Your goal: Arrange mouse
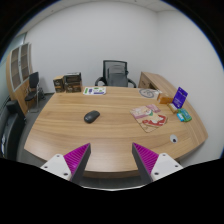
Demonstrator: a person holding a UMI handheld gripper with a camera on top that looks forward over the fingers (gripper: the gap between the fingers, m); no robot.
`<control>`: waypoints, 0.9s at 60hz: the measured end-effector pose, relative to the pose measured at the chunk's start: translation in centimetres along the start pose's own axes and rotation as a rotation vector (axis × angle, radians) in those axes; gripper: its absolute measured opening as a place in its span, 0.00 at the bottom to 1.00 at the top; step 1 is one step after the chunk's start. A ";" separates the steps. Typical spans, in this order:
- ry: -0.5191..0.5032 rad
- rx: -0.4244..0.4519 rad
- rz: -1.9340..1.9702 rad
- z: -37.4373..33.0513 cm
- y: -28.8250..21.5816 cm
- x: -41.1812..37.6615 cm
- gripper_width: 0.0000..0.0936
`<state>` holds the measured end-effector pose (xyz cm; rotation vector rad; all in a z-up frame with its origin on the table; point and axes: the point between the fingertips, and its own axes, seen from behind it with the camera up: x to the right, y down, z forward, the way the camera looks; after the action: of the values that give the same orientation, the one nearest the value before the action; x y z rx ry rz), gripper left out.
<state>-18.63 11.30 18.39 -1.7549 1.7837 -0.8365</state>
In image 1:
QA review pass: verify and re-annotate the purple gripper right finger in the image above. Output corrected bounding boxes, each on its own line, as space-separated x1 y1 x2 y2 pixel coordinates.
131 142 184 184

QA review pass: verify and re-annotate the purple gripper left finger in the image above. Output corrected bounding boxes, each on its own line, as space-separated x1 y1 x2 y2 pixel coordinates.
40 142 92 185

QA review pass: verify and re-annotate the black computer mouse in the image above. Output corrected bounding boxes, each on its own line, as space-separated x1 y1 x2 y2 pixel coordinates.
84 110 100 123

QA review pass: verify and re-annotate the yellow small box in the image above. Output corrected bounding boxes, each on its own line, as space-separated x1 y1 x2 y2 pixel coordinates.
167 103 178 113

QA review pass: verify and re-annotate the green blue packet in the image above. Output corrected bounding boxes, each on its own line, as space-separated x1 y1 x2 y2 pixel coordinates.
177 108 192 122

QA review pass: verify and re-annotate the orange small box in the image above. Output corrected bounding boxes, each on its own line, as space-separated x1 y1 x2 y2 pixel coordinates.
157 93 173 104

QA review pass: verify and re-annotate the white green paper sheet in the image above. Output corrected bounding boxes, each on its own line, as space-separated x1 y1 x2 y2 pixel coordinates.
83 87 106 95

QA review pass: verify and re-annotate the purple standing card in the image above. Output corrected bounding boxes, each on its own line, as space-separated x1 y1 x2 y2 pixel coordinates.
172 87 188 109

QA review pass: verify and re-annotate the black sofa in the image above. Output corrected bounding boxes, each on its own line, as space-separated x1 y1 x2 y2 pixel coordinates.
0 100 25 161

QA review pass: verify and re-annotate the black visitor chair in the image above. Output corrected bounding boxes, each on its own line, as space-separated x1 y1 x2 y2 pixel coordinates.
25 72 45 109

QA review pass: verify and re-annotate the wooden side cabinet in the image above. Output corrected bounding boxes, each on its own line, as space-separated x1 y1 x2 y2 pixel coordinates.
138 72 177 96

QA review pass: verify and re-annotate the dark cardboard box right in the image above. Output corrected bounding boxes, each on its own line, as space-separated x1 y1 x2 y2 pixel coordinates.
64 72 82 93

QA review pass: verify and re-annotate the small brown box left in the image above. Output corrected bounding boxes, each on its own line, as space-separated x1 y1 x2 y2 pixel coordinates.
53 76 65 93

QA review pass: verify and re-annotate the black mesh office chair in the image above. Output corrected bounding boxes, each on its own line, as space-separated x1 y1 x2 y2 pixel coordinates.
95 60 137 88

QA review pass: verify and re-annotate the wooden bookshelf with glass doors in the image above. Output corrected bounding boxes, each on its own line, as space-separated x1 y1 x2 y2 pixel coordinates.
6 43 33 114

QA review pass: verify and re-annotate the desk cable grommet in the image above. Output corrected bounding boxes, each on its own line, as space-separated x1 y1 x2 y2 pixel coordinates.
170 134 178 143

